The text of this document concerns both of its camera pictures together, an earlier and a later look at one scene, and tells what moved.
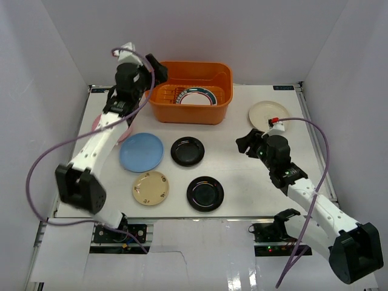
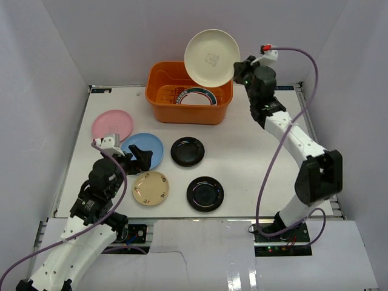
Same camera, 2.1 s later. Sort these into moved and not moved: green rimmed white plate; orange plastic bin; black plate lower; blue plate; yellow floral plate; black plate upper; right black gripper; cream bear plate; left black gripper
Moved: cream bear plate; right black gripper; left black gripper
Not moved: black plate upper; green rimmed white plate; orange plastic bin; blue plate; black plate lower; yellow floral plate
